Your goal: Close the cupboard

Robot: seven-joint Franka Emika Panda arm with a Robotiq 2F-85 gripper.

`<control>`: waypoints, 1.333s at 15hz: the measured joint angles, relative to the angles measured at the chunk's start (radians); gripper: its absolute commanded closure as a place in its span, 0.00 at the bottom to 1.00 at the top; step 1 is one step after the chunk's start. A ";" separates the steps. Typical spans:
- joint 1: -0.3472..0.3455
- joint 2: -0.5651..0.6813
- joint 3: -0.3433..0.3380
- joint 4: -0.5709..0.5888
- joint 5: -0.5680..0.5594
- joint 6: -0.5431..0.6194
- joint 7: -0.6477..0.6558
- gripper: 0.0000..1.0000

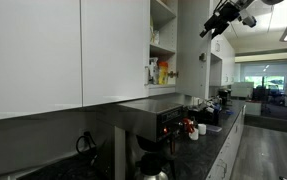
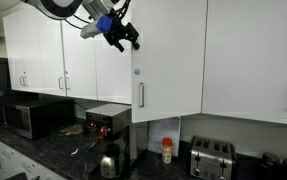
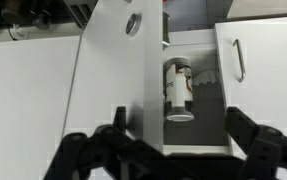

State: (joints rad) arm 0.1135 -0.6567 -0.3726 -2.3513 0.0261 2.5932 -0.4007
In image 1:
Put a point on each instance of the cupboard carcass with shelves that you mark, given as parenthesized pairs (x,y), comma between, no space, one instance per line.
(163,50)

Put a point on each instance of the white lower cabinet row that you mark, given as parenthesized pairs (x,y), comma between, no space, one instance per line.
(228,150)

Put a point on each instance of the open white cupboard door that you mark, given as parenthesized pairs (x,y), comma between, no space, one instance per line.
(191,50)

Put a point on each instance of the steel commercial coffee maker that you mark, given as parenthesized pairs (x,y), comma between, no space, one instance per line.
(143,113)

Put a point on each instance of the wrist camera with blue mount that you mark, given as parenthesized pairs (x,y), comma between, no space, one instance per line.
(249,20)

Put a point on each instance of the metal door hinge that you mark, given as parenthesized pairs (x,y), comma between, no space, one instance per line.
(173,74)

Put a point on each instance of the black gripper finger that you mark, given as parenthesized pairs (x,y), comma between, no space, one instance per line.
(207,29)
(220,30)

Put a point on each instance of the steel coffee carafe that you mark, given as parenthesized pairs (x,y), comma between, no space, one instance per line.
(151,166)

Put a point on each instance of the round grey door lock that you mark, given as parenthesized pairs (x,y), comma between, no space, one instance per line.
(202,57)

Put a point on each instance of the dark countertop appliance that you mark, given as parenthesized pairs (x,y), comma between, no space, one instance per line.
(224,94)

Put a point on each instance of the flat blue-grey container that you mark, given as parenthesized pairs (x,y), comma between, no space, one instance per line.
(214,128)

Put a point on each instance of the yellow canister with orange lid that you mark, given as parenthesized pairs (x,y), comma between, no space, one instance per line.
(163,73)

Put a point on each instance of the white paper cup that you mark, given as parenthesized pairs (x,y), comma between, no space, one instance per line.
(193,134)
(202,129)

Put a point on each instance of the pale food packet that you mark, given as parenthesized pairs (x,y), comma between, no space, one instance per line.
(155,36)

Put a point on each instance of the black condiment organizer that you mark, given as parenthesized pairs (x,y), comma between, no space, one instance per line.
(203,115)

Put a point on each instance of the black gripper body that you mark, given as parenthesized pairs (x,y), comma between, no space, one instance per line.
(226,15)

